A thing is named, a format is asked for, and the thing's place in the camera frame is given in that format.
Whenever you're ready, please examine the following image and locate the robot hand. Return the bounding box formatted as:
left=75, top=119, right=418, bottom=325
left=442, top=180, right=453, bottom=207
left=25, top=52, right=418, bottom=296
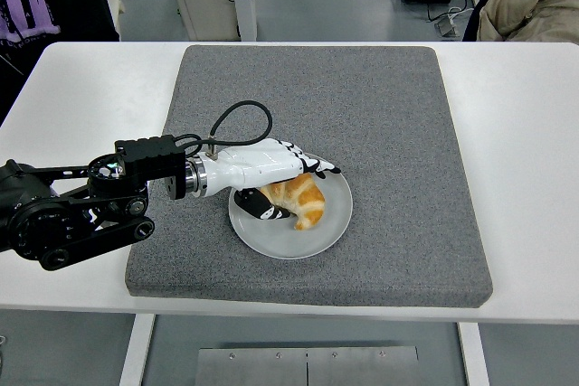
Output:
left=201, top=137, right=343, bottom=222

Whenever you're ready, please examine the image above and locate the croissant bread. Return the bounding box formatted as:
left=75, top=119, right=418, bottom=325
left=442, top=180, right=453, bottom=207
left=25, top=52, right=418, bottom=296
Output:
left=258, top=172, right=327, bottom=231

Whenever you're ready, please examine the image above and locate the pale grey round plate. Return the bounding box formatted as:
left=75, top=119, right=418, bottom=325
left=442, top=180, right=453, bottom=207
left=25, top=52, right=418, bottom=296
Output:
left=227, top=160, right=354, bottom=261

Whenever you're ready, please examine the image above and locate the grey metal plate with screws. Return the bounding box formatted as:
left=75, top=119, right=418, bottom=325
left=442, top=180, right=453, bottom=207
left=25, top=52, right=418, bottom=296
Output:
left=195, top=344, right=421, bottom=386

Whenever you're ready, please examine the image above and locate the grey felt mat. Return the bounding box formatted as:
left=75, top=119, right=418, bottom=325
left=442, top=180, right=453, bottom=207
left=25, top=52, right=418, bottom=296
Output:
left=124, top=44, right=494, bottom=310

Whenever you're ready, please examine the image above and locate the white table leg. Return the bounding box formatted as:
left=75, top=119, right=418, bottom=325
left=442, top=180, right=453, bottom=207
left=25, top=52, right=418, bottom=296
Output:
left=456, top=321, right=492, bottom=386
left=118, top=313, right=157, bottom=386

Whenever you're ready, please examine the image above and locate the black chair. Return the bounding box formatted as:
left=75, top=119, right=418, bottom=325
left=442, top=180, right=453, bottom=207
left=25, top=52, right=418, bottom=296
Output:
left=461, top=0, right=498, bottom=42

